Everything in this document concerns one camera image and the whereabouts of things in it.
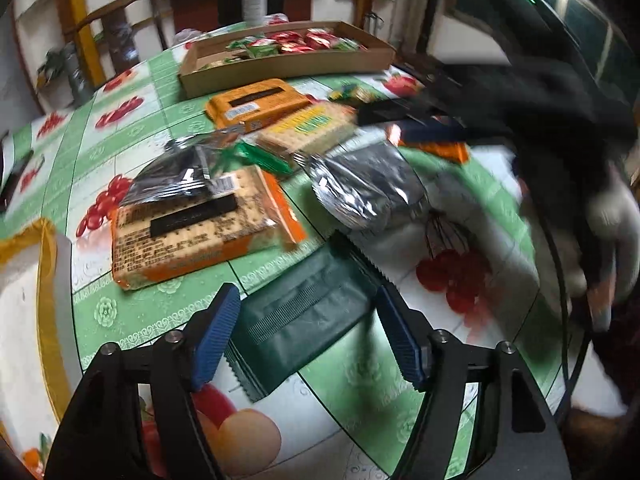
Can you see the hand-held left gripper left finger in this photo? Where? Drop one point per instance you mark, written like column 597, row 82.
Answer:
column 216, row 340

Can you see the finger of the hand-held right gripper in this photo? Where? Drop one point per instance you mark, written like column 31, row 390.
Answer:
column 435, row 133
column 390, row 112

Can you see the silver foil snack packet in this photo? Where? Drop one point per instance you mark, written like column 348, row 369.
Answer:
column 365, row 185

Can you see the yellow label cracker packet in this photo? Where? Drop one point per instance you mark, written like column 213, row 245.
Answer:
column 310, row 127

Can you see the person's right hand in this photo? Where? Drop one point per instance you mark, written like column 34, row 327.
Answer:
column 617, row 220

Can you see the dark green snack packet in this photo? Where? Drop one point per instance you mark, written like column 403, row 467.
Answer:
column 300, row 305

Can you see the brown cardboard box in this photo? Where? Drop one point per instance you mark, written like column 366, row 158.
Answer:
column 280, row 67

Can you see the orange packet with black bar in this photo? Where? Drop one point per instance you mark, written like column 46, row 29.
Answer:
column 255, row 102

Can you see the dark foil snack packet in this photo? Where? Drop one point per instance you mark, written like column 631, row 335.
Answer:
column 165, row 175

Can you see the pile of red green candies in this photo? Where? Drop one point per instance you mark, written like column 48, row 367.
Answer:
column 295, row 42

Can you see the wooden chair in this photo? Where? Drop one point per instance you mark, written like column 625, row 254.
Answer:
column 125, row 4

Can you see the window with dark frame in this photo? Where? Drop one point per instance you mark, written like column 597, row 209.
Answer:
column 590, row 25

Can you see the large orange cracker packet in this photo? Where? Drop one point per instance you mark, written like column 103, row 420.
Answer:
column 200, row 240

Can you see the green fruit print tablecloth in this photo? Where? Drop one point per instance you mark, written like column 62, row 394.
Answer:
column 350, row 375

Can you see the plain orange snack packet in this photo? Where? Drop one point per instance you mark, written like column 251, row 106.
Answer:
column 440, row 150

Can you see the black phone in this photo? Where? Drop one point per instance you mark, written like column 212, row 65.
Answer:
column 15, row 180

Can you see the small green candy wrapper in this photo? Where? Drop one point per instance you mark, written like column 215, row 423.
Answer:
column 347, row 93

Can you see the white tray with yellow rim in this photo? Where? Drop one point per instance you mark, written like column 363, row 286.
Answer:
column 47, row 285

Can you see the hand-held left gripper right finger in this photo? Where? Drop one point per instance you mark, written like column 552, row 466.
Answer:
column 400, row 345

